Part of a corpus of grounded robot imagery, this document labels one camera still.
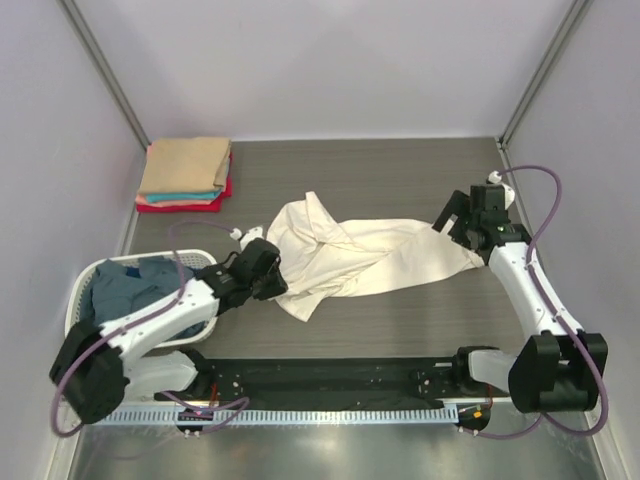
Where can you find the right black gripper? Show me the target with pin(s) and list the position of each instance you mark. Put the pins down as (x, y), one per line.
(460, 220)

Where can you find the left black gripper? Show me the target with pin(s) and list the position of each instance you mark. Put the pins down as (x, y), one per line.
(270, 282)

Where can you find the cream white t shirt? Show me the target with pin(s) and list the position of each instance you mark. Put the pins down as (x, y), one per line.
(322, 258)

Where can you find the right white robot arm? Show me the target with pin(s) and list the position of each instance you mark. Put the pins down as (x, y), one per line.
(560, 365)

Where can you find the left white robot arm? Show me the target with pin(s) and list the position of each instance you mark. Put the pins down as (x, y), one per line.
(99, 367)

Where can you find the folded red t shirt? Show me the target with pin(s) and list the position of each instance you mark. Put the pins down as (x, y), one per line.
(194, 206)

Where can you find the blue garment in basket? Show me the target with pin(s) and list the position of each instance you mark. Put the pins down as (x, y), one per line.
(133, 272)

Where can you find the folded teal t shirt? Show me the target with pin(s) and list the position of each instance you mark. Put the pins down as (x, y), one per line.
(180, 196)

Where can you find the folded tan t shirt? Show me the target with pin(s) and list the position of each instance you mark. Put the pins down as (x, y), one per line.
(186, 165)

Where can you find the grey blue shirt in basket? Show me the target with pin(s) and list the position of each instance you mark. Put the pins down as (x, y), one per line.
(114, 294)

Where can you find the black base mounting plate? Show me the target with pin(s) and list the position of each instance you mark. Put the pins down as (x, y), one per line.
(427, 377)

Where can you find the white plastic laundry basket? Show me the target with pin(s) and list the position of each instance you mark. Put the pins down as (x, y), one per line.
(194, 259)

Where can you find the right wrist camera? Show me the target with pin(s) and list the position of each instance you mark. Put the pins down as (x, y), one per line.
(487, 205)

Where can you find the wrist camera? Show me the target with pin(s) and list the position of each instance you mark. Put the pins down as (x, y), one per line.
(487, 205)
(251, 235)

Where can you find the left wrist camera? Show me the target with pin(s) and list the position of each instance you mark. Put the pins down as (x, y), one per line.
(251, 235)

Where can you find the slotted white cable duct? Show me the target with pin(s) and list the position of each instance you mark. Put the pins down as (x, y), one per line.
(174, 415)

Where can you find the aluminium rail beam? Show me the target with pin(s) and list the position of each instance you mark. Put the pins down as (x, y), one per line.
(359, 401)

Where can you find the right aluminium corner post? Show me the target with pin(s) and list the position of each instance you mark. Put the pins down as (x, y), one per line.
(559, 41)

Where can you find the aluminium corner post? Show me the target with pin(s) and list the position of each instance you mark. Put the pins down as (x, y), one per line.
(559, 41)
(101, 64)

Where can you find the left aluminium corner post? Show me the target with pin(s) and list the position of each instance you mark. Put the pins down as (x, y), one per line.
(101, 64)

